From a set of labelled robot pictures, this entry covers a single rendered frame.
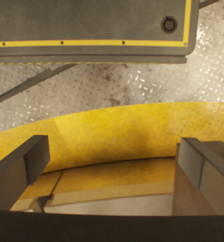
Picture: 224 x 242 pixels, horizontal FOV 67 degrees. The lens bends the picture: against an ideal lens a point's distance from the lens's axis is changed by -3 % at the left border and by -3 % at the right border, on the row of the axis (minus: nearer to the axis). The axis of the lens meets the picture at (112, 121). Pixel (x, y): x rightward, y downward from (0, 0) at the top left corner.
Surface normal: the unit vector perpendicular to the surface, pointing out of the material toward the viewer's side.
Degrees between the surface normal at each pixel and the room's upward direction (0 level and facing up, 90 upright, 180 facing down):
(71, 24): 0
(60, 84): 0
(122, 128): 0
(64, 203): 90
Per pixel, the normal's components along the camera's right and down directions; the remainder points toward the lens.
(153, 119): -0.02, 0.26
